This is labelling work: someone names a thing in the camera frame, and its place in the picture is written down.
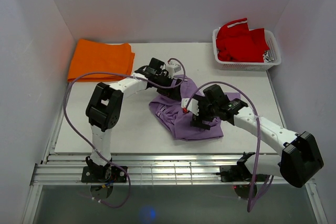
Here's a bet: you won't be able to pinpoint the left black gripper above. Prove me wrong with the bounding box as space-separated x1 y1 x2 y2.
154 73 181 101

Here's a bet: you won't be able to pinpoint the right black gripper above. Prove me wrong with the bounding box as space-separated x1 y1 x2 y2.
190 94 218 130

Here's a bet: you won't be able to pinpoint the purple trousers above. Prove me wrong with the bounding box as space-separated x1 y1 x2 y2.
149 75 240 141

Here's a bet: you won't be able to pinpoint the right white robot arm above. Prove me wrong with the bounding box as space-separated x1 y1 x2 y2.
181 84 324 188

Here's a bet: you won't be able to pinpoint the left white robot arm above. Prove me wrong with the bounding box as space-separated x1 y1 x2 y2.
86 58 185 182

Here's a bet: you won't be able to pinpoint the folded orange trousers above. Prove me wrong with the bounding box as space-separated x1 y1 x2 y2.
68 39 135 82

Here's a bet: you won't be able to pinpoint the red trousers in basket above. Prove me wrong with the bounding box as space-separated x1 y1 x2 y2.
215 18 269 63

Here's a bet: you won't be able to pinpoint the white plastic basket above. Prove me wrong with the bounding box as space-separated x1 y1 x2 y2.
212 27 281 71

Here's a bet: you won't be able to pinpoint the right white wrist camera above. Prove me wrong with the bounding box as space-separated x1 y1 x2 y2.
181 98 199 116

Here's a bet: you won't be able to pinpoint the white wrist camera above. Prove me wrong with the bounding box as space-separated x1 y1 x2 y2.
166 62 182 78
181 98 199 116

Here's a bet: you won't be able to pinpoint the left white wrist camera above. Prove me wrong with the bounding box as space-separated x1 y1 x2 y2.
166 62 182 78

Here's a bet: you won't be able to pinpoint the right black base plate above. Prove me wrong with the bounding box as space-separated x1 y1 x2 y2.
216 165 252 182

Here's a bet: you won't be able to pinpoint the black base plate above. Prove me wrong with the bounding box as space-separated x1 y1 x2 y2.
80 166 127 184
216 165 252 182

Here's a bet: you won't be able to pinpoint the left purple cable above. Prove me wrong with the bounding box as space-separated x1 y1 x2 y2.
64 57 187 208

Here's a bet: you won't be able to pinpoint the purple cable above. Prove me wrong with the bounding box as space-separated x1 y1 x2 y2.
64 57 187 208
183 81 275 213

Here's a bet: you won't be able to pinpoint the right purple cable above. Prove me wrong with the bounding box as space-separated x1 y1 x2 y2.
183 81 275 213

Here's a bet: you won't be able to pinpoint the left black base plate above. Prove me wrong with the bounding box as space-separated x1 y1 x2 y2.
80 166 127 184

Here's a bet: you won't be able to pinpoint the aluminium rail frame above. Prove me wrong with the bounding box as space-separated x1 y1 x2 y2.
30 113 316 187

